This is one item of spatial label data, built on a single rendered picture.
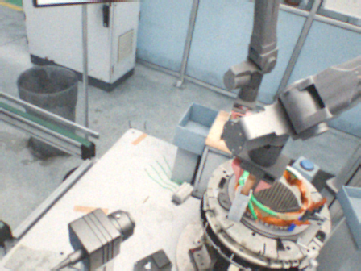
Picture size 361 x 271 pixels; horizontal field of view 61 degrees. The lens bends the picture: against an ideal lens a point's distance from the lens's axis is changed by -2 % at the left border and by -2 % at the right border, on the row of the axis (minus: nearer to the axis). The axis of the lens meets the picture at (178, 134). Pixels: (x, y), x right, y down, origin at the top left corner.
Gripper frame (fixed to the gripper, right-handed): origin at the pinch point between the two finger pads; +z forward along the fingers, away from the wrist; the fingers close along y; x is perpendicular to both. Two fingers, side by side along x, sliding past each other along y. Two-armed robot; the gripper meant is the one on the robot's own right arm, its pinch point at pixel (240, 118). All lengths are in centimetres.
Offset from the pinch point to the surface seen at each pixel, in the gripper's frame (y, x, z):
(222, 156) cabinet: 13.1, -1.4, 7.2
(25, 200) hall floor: 5, -112, 105
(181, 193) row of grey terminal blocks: 18.3, -11.6, 25.9
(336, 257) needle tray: 27, 41, 19
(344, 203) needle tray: 17.8, 36.9, 4.8
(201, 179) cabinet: 13.8, -6.3, 20.2
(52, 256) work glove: 58, -37, 25
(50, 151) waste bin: -35, -123, 101
